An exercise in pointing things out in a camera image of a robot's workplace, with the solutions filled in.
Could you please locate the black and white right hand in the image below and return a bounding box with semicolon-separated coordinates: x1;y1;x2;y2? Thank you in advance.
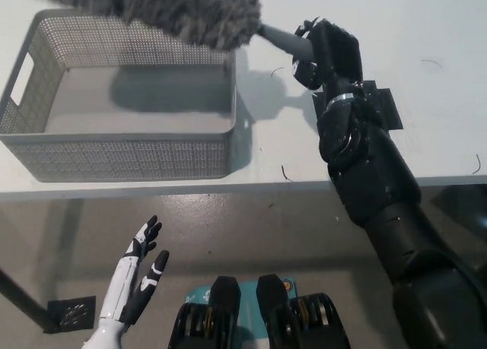
290;17;362;106

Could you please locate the white and black left hand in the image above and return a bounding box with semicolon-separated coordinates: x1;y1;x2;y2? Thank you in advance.
98;214;170;326

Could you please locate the grey fluffy duster with handle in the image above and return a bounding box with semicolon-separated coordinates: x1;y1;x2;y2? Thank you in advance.
24;0;317;63

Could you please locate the black tape patch on desk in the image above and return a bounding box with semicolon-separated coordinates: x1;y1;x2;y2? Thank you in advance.
310;81;404;132

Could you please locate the black tape patch on floor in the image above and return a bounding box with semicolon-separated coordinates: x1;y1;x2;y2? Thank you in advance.
43;295;97;335

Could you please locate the black table leg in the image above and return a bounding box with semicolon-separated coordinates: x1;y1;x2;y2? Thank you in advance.
0;267;58;333

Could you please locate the grey perforated plastic basket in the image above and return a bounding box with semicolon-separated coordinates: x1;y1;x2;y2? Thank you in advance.
0;8;239;183

